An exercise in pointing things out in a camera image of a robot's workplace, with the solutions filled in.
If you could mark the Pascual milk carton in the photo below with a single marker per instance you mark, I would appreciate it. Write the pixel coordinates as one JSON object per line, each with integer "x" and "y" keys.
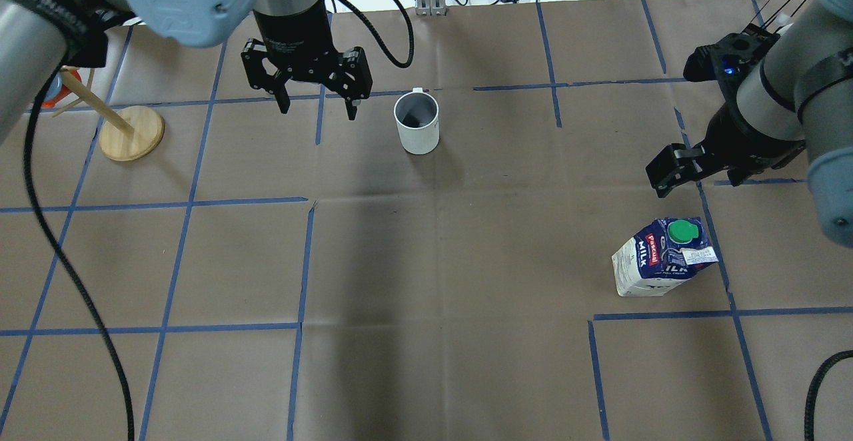
{"x": 661, "y": 256}

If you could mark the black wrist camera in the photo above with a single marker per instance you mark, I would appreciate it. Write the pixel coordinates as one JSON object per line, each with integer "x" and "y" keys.
{"x": 734, "y": 54}

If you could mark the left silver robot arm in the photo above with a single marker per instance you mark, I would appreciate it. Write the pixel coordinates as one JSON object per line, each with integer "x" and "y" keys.
{"x": 40, "y": 35}

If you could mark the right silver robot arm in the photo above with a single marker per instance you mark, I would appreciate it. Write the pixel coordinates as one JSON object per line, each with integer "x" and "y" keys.
{"x": 783, "y": 94}

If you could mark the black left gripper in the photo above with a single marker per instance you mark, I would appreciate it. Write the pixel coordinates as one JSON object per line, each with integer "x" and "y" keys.
{"x": 291, "y": 33}

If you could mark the wooden mug tree stand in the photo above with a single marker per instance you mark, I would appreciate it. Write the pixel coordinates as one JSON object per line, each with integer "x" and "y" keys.
{"x": 132, "y": 132}

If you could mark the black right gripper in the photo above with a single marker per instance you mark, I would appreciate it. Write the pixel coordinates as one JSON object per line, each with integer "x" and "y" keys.
{"x": 733, "y": 133}

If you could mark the orange mug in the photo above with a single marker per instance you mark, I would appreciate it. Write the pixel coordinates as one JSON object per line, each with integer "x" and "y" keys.
{"x": 60, "y": 98}

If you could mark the blue mug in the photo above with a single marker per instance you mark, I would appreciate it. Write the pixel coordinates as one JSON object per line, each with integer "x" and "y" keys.
{"x": 55, "y": 88}

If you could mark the white grey mug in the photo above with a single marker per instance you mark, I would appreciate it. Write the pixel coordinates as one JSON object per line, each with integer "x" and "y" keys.
{"x": 417, "y": 117}

